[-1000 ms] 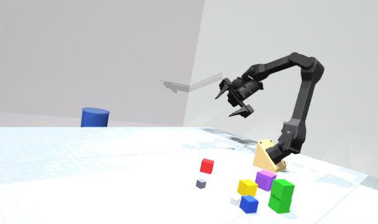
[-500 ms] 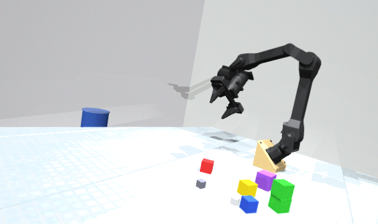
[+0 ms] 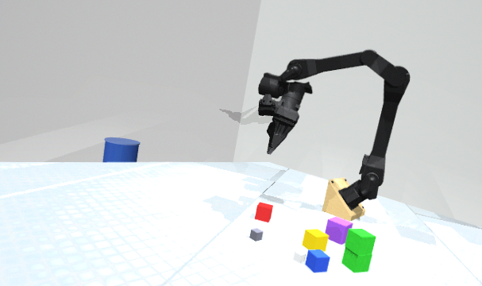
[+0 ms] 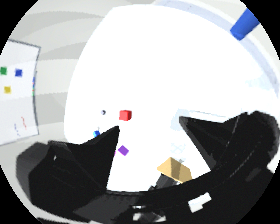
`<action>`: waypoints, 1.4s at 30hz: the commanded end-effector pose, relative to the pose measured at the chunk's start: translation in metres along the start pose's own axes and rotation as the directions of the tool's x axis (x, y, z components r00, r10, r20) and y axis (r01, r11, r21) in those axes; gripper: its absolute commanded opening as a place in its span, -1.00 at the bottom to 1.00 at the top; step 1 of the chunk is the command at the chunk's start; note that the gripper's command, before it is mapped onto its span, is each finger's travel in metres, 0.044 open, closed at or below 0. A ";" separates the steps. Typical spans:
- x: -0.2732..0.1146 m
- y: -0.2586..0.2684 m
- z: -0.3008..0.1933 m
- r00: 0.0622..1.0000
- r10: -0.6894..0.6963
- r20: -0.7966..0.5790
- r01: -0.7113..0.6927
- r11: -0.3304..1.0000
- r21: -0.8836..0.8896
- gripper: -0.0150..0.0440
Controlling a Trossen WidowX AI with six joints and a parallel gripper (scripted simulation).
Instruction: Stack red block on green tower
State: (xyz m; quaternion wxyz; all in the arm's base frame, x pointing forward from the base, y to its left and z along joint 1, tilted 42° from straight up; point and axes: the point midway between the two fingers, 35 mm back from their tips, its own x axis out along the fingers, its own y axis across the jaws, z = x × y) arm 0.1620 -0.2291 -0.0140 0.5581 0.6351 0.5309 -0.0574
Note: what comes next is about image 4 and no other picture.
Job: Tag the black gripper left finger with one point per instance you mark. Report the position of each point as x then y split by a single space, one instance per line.
94 157

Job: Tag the blue block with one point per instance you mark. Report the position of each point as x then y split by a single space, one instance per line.
95 133

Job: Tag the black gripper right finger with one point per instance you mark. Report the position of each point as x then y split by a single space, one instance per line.
211 137

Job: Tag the red block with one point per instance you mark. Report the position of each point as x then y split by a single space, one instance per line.
125 115

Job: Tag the purple block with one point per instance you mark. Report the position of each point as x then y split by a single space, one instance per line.
121 152

